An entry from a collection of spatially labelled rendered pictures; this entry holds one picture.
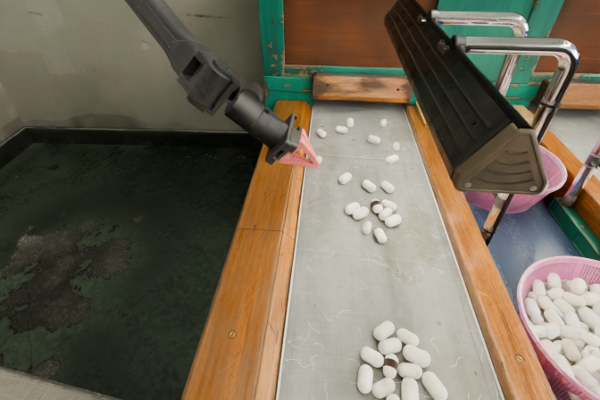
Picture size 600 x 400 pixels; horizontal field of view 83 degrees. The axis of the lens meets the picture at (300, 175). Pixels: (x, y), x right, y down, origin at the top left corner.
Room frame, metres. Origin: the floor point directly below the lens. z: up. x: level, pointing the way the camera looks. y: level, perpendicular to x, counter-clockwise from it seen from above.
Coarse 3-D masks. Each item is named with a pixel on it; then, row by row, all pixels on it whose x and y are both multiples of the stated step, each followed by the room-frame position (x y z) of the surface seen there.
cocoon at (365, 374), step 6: (366, 366) 0.21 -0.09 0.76; (360, 372) 0.20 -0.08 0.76; (366, 372) 0.20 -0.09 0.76; (372, 372) 0.21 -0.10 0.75; (360, 378) 0.20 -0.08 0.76; (366, 378) 0.20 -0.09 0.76; (372, 378) 0.20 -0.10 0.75; (360, 384) 0.19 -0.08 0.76; (366, 384) 0.19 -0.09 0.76; (360, 390) 0.18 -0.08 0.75; (366, 390) 0.18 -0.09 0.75
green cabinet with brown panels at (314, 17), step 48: (288, 0) 1.06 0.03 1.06; (336, 0) 1.05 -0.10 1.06; (384, 0) 1.04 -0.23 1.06; (432, 0) 1.02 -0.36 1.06; (480, 0) 1.01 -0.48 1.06; (528, 0) 1.00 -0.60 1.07; (576, 0) 0.99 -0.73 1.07; (288, 48) 1.06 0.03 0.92; (336, 48) 1.05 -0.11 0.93; (384, 48) 1.03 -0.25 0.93
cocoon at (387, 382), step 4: (380, 380) 0.19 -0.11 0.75; (384, 380) 0.19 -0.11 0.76; (388, 380) 0.19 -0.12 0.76; (392, 380) 0.19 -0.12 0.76; (376, 384) 0.19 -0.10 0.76; (380, 384) 0.19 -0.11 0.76; (384, 384) 0.19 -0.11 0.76; (388, 384) 0.19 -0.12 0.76; (392, 384) 0.19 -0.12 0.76; (372, 388) 0.19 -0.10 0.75; (376, 388) 0.18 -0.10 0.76; (380, 388) 0.18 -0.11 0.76; (384, 388) 0.18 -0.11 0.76; (388, 388) 0.18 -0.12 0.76; (392, 388) 0.18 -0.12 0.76; (372, 392) 0.18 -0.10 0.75; (376, 392) 0.18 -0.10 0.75; (380, 392) 0.18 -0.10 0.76; (384, 392) 0.18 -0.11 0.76; (388, 392) 0.18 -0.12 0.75; (392, 392) 0.18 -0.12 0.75; (376, 396) 0.18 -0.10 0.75; (380, 396) 0.18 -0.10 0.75; (384, 396) 0.18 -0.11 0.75
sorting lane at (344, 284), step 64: (320, 128) 0.90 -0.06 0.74; (384, 128) 0.90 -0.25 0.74; (320, 192) 0.60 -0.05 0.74; (384, 192) 0.60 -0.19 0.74; (320, 256) 0.41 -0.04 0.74; (384, 256) 0.41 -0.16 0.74; (448, 256) 0.41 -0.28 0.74; (320, 320) 0.29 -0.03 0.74; (384, 320) 0.29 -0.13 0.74; (448, 320) 0.29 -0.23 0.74; (320, 384) 0.20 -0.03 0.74; (448, 384) 0.20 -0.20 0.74
